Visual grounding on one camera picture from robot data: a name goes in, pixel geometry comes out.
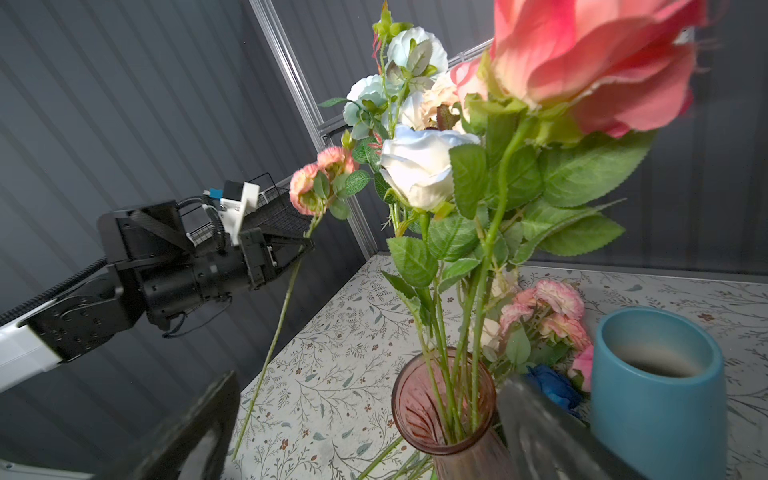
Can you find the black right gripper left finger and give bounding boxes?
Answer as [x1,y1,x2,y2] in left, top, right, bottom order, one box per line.
[93,371,240,479]

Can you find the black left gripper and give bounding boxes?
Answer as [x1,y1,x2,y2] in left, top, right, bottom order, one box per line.
[97,201,314,330]

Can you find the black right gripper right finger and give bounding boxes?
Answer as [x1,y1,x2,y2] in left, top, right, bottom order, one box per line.
[497,375,643,480]

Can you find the pink bud spray stem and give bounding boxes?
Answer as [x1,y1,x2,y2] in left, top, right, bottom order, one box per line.
[231,146,370,460]

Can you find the white single rose stem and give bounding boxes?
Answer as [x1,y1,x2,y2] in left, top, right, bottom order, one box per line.
[380,125,493,457]

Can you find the white green rose spray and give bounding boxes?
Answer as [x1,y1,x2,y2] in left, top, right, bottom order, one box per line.
[317,0,451,445]

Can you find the large pink rose stem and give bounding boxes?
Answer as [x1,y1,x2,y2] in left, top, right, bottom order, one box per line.
[449,0,709,433]

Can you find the pink ribbed glass vase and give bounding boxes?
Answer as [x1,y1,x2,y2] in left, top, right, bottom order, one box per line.
[391,352,518,479]

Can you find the teal ceramic vase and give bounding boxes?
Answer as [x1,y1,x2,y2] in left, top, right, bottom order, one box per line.
[590,307,728,479]

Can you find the blue flower stem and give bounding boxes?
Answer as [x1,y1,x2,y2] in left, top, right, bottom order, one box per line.
[525,364,583,416]

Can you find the small pink flower spray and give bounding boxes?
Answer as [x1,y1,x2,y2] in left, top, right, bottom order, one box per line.
[481,276,594,394]

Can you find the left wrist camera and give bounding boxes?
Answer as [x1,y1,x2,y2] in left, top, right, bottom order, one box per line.
[202,181,261,246]

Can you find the black wire basket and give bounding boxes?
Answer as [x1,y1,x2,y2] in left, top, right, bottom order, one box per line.
[177,173,310,250]

